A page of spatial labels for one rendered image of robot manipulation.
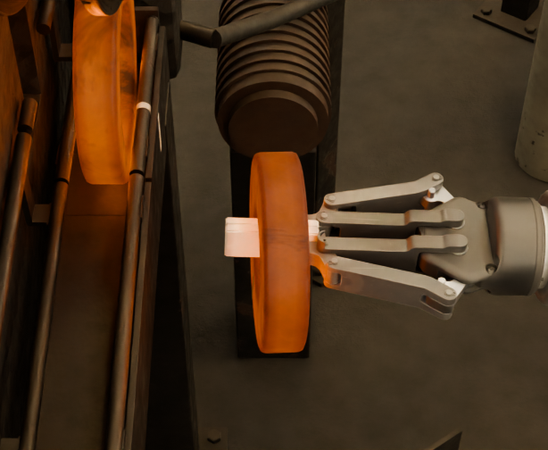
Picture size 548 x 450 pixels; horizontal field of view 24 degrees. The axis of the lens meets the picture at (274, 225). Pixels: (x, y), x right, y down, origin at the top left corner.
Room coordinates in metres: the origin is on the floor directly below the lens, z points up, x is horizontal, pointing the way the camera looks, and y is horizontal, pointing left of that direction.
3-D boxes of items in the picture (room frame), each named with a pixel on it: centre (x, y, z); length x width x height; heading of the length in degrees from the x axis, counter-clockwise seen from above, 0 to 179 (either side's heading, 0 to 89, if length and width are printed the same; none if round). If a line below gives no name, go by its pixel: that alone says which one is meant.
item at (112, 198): (0.82, 0.14, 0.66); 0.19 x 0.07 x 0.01; 0
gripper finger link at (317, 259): (0.62, -0.02, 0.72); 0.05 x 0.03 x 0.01; 90
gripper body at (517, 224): (0.64, -0.15, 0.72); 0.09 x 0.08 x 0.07; 90
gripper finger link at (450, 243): (0.63, -0.09, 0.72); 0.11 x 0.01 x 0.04; 91
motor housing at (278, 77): (1.13, 0.00, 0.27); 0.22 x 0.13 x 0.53; 0
